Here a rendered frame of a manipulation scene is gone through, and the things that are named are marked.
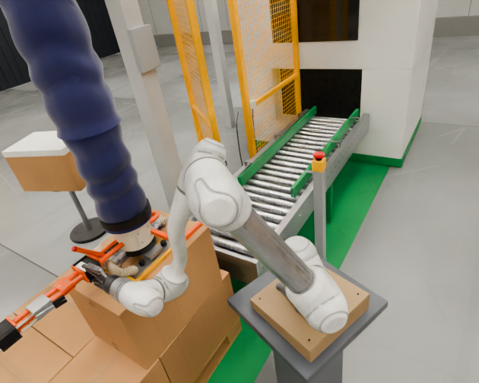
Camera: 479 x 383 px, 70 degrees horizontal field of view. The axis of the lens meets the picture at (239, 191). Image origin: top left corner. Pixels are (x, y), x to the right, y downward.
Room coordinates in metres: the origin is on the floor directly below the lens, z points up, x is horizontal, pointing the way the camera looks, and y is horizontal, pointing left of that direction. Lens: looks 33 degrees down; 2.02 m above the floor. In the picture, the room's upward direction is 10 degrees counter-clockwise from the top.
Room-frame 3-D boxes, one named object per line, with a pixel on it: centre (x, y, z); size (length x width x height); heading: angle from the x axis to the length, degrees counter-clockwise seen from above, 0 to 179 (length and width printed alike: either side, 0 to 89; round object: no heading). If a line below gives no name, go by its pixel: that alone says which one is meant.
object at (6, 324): (0.83, 0.90, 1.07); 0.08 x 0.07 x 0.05; 141
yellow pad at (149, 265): (1.23, 0.44, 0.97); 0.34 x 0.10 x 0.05; 141
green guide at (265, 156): (3.02, -0.47, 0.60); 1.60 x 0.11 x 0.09; 143
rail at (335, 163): (2.38, -0.73, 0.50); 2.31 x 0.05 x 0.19; 143
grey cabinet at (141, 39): (2.79, 0.52, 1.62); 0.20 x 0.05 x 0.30; 143
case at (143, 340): (1.29, 0.52, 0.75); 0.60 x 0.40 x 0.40; 142
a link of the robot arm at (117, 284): (0.94, 0.50, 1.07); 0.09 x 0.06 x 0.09; 143
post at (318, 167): (1.80, -0.50, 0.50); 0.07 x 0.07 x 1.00; 53
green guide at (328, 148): (2.70, -0.89, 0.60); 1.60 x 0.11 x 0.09; 143
